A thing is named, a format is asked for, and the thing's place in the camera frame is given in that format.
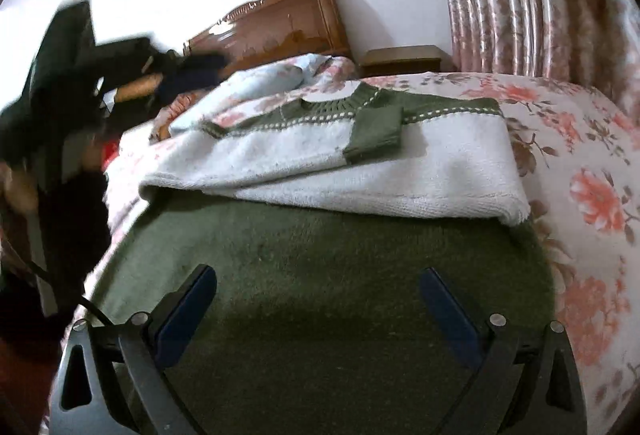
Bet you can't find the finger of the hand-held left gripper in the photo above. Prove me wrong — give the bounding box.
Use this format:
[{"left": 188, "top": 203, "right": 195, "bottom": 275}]
[{"left": 150, "top": 49, "right": 228, "bottom": 108}]

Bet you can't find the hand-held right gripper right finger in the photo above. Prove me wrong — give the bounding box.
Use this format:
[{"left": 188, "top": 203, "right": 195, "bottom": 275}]
[{"left": 419, "top": 267, "right": 588, "bottom": 435}]

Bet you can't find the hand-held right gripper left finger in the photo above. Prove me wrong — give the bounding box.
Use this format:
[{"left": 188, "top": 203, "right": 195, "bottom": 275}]
[{"left": 50, "top": 264, "right": 218, "bottom": 435}]

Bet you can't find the green and white knit sweater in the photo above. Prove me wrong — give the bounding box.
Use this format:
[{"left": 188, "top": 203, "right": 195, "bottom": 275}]
[{"left": 82, "top": 82, "right": 557, "bottom": 435}]

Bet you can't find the light blue folded blanket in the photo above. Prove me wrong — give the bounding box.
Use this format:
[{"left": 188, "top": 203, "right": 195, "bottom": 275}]
[{"left": 167, "top": 54, "right": 362, "bottom": 137}]

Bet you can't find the glossy wooden headboard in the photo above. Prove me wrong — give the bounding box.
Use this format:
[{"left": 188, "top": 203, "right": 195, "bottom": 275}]
[{"left": 182, "top": 0, "right": 352, "bottom": 68}]

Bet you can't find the red cloth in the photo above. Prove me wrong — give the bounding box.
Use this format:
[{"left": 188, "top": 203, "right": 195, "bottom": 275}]
[{"left": 0, "top": 330, "right": 66, "bottom": 435}]

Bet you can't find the bed with floral sheet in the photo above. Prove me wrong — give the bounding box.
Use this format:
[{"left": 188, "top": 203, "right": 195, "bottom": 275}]
[{"left": 82, "top": 65, "right": 640, "bottom": 435}]

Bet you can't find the wooden nightstand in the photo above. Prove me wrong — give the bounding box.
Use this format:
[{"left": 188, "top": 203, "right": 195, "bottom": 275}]
[{"left": 359, "top": 45, "right": 444, "bottom": 78}]

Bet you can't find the floral pink curtain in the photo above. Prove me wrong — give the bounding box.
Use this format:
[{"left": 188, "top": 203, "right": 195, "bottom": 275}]
[{"left": 429, "top": 0, "right": 640, "bottom": 128}]

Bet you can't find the black cable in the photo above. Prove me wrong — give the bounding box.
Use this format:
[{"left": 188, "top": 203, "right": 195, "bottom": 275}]
[{"left": 27, "top": 257, "right": 112, "bottom": 328}]

